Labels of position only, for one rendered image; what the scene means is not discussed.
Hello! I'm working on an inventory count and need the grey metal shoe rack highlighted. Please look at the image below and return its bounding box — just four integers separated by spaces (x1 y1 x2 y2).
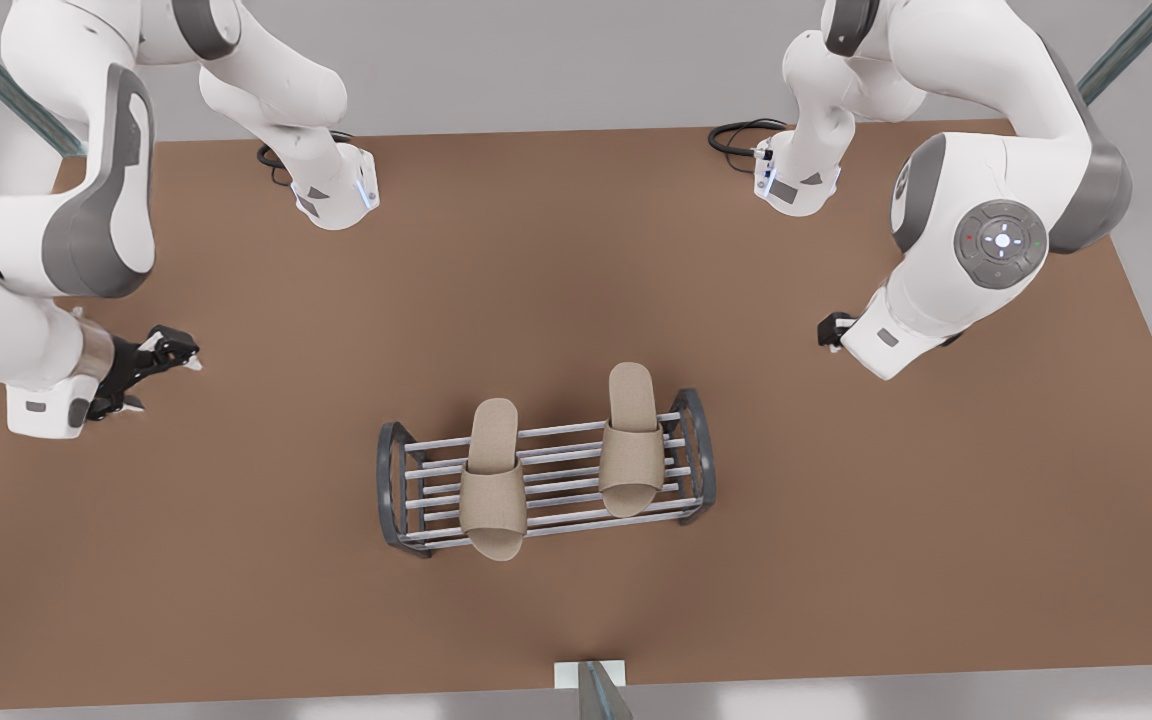
377 388 717 559

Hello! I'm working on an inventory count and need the black cable loop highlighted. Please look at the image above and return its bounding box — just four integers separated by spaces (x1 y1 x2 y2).
256 130 355 188
708 118 793 159

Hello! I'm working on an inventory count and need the beige slipper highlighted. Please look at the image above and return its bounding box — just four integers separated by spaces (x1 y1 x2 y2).
459 398 529 562
598 362 666 519

